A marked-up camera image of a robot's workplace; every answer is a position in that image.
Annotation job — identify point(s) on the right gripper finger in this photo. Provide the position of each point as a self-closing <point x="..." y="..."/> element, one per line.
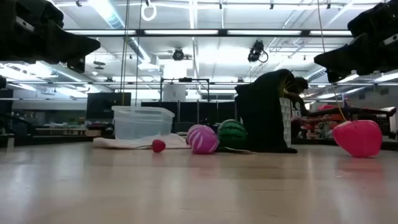
<point x="348" y="57"/>

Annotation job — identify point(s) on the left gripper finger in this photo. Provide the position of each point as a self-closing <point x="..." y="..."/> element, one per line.
<point x="71" y="46"/>

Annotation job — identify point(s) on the red toy pepper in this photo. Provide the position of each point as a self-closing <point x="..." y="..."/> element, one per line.
<point x="357" y="138"/>

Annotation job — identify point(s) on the small red toy cherry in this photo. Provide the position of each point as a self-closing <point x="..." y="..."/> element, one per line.
<point x="158" y="146"/>

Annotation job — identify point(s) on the green toy watermelon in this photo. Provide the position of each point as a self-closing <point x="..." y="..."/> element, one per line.
<point x="233" y="133"/>

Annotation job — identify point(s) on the purple striped toy onion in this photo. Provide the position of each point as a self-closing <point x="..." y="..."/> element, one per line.
<point x="202" y="140"/>

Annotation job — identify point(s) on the clear plastic tupperware container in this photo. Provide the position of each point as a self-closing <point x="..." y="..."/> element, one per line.
<point x="140" y="123"/>

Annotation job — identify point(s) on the shelf with red bins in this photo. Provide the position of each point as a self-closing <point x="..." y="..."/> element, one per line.
<point x="357" y="112"/>

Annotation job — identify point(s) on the black monitor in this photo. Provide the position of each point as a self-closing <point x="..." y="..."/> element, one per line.
<point x="102" y="104"/>

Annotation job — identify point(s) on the person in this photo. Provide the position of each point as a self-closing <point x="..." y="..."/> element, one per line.
<point x="300" y="105"/>

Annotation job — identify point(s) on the overhead light bar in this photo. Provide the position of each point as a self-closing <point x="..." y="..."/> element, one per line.
<point x="140" y="32"/>

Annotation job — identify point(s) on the white textured plant pot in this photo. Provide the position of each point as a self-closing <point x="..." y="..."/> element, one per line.
<point x="286" y="121"/>

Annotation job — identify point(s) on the black cloth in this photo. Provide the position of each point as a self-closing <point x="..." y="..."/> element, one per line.
<point x="261" y="118"/>

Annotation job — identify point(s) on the beige cloth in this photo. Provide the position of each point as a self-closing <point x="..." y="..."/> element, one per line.
<point x="124" y="143"/>

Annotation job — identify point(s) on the white cylinder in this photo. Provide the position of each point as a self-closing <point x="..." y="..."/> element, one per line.
<point x="174" y="92"/>

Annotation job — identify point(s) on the black metal stand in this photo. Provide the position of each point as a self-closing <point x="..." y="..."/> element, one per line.
<point x="185" y="80"/>

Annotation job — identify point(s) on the white paper tag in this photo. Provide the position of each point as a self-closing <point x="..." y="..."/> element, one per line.
<point x="241" y="151"/>

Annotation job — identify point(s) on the round black ceiling camera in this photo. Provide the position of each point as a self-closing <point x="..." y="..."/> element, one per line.
<point x="178" y="54"/>

